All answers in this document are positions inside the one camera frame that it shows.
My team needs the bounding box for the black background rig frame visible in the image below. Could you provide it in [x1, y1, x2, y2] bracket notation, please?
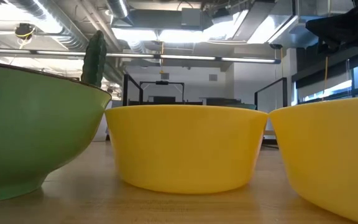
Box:
[139, 80, 185, 106]

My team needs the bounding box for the red floral bowl green outside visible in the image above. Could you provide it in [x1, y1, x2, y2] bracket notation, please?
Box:
[0, 59, 112, 205]

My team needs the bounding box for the dark background desk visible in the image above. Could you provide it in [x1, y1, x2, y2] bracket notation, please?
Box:
[201, 96, 246, 108]

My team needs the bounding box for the yellow plastic mini bowl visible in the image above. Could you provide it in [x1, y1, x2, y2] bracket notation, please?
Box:
[268, 95, 358, 224]
[104, 104, 269, 195]

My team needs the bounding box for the hanging yellow cord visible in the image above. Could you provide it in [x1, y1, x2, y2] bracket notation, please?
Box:
[322, 55, 329, 101]

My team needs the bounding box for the round silver air duct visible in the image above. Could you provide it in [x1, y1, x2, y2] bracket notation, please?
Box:
[106, 0, 130, 19]

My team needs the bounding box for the black metal wooden shelf rack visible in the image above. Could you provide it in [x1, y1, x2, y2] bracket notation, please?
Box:
[122, 73, 288, 138]

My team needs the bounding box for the long linear ceiling light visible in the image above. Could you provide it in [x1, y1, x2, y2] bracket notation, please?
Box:
[0, 48, 282, 65]

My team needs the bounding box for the silver spiral air duct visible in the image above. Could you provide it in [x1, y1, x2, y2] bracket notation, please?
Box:
[7, 0, 88, 52]

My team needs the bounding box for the large rectangular silver duct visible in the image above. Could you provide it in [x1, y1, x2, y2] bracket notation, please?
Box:
[202, 0, 354, 44]

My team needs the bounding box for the black aluminium table frame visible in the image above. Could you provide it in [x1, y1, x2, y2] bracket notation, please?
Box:
[260, 138, 280, 149]

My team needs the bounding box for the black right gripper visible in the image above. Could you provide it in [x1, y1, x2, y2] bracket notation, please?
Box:
[305, 0, 358, 55]

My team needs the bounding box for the black ceiling cord reel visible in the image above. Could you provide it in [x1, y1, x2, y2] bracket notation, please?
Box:
[14, 23, 36, 49]

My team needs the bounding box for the green cactus plant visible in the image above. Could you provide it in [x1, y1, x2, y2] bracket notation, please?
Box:
[80, 30, 108, 88]

